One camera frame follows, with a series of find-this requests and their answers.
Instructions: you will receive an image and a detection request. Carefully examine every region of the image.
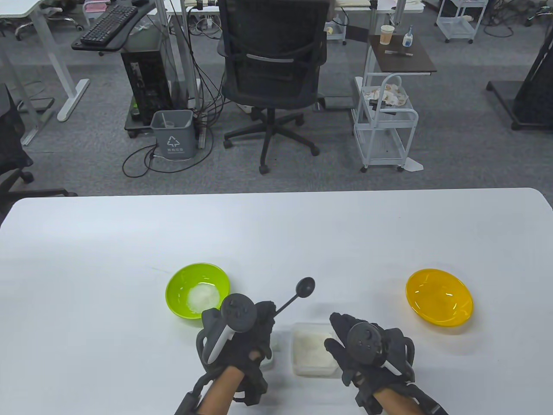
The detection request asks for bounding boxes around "person's right hand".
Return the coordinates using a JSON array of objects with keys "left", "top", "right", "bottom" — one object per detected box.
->
[{"left": 324, "top": 312, "right": 415, "bottom": 407}]

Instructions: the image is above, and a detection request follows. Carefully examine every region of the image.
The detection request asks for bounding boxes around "person's left hand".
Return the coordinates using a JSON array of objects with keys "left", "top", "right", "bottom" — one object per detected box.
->
[{"left": 201, "top": 300, "right": 277, "bottom": 405}]

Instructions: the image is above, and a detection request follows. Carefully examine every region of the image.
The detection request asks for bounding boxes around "clear lid with green seal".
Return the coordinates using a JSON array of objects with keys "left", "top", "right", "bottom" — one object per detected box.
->
[{"left": 258, "top": 331, "right": 279, "bottom": 372}]

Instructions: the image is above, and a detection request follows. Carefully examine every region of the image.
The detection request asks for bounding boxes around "white sugar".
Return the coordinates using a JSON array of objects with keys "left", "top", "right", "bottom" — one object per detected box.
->
[
  {"left": 187, "top": 283, "right": 221, "bottom": 315},
  {"left": 294, "top": 333, "right": 333, "bottom": 366}
]

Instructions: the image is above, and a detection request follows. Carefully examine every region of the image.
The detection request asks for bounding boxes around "black long-handled spoon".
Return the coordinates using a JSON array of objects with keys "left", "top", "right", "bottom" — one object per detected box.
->
[{"left": 272, "top": 277, "right": 315, "bottom": 316}]

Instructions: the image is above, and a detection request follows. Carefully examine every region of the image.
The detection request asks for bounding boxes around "clear plastic sugar container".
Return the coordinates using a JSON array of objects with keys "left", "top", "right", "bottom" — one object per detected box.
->
[{"left": 290, "top": 322, "right": 340, "bottom": 377}]

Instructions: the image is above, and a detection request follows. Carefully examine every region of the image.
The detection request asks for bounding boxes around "green plastic bowl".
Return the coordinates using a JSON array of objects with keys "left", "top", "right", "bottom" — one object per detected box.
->
[{"left": 165, "top": 262, "right": 230, "bottom": 319}]

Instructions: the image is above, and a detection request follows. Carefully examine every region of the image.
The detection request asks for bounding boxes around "yellow plastic bowl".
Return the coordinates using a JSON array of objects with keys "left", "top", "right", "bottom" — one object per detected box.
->
[{"left": 405, "top": 268, "right": 474, "bottom": 327}]

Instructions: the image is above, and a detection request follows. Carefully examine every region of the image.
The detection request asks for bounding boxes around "person's left forearm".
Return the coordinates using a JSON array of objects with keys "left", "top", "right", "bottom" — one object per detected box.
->
[{"left": 199, "top": 367, "right": 245, "bottom": 415}]

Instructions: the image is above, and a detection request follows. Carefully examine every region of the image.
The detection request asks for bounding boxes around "person's right forearm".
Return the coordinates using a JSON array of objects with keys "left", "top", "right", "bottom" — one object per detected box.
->
[{"left": 374, "top": 387, "right": 426, "bottom": 415}]

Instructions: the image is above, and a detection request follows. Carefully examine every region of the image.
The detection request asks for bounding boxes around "black hand tracker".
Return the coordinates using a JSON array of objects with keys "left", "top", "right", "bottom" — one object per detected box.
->
[
  {"left": 197, "top": 294, "right": 257, "bottom": 372},
  {"left": 347, "top": 323, "right": 416, "bottom": 381}
]

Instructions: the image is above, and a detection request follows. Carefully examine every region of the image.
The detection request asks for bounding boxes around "grey trash bin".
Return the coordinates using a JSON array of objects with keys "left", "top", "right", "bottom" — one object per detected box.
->
[{"left": 150, "top": 109, "right": 197, "bottom": 161}]

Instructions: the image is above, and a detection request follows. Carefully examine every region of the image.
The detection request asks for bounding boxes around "crumpled cloth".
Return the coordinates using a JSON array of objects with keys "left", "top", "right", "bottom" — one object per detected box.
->
[{"left": 361, "top": 84, "right": 409, "bottom": 106}]

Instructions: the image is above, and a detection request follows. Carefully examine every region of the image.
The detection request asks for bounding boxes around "dark brown side table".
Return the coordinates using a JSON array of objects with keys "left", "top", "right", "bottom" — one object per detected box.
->
[{"left": 369, "top": 35, "right": 437, "bottom": 76}]

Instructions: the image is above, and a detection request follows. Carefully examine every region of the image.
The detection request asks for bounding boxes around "black computer tower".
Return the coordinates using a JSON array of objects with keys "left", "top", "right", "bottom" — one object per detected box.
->
[{"left": 121, "top": 47, "right": 173, "bottom": 126}]

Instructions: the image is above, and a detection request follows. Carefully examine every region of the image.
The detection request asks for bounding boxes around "small white cart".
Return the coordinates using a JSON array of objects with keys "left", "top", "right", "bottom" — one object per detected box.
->
[{"left": 324, "top": 9, "right": 348, "bottom": 45}]

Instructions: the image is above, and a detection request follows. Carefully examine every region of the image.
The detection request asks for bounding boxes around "black mesh office chair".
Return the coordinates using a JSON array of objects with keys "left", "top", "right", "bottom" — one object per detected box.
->
[{"left": 217, "top": 0, "right": 330, "bottom": 175}]

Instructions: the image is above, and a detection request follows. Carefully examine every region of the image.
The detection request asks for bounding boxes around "black floor stand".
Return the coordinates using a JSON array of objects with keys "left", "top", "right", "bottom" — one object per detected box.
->
[{"left": 486, "top": 32, "right": 553, "bottom": 130}]

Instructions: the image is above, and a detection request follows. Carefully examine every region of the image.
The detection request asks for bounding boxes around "white utility cart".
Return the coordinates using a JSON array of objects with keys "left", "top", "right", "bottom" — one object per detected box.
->
[{"left": 435, "top": 0, "right": 489, "bottom": 44}]

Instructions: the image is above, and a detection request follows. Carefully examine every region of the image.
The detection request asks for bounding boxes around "black armrest office chair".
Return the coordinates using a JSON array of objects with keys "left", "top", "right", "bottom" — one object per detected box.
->
[{"left": 0, "top": 83, "right": 78, "bottom": 217}]

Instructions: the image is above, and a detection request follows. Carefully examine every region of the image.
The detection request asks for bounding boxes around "dark keyboard tray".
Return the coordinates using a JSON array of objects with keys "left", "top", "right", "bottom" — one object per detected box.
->
[{"left": 71, "top": 2, "right": 156, "bottom": 56}]

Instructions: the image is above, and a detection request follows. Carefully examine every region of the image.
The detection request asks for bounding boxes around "black keyboard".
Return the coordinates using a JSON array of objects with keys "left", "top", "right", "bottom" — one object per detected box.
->
[{"left": 80, "top": 4, "right": 138, "bottom": 46}]

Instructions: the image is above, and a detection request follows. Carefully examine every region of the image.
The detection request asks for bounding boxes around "white standing desk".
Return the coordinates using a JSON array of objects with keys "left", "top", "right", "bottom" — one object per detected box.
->
[{"left": 0, "top": 0, "right": 90, "bottom": 146}]

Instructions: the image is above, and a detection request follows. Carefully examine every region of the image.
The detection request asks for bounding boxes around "white wire rolling cart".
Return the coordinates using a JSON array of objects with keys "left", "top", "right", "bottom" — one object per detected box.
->
[{"left": 353, "top": 73, "right": 420, "bottom": 172}]

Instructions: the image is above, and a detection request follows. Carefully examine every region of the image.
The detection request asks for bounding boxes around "black floor cable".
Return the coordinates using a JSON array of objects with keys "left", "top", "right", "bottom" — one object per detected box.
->
[{"left": 122, "top": 125, "right": 214, "bottom": 178}]

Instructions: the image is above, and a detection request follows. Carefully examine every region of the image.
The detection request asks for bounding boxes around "white desk with cables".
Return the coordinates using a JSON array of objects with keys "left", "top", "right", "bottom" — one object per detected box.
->
[{"left": 153, "top": 0, "right": 424, "bottom": 150}]

